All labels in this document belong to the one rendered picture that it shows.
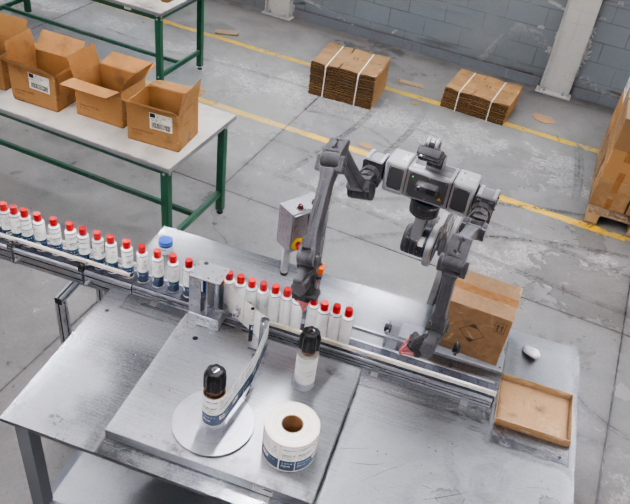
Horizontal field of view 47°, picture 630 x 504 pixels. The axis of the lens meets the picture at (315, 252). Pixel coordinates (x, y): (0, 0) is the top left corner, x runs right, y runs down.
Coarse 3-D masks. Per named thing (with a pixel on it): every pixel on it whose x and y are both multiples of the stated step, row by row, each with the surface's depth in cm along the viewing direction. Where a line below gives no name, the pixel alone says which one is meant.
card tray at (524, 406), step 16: (512, 384) 309; (528, 384) 307; (512, 400) 301; (528, 400) 302; (544, 400) 303; (560, 400) 304; (496, 416) 294; (512, 416) 295; (528, 416) 296; (544, 416) 297; (560, 416) 298; (528, 432) 288; (544, 432) 286; (560, 432) 291
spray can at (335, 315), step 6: (336, 306) 297; (330, 312) 300; (336, 312) 298; (330, 318) 301; (336, 318) 299; (330, 324) 302; (336, 324) 302; (330, 330) 304; (336, 330) 304; (330, 336) 306; (336, 336) 307
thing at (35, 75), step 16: (48, 32) 464; (16, 48) 448; (32, 48) 462; (48, 48) 463; (64, 48) 460; (80, 48) 458; (16, 64) 439; (32, 64) 467; (48, 64) 468; (64, 64) 463; (16, 80) 450; (32, 80) 446; (48, 80) 441; (64, 80) 446; (16, 96) 458; (32, 96) 453; (48, 96) 448; (64, 96) 454
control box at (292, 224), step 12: (312, 192) 291; (288, 204) 282; (288, 216) 280; (300, 216) 279; (288, 228) 283; (300, 228) 283; (276, 240) 294; (288, 240) 286; (300, 240) 288; (288, 252) 289
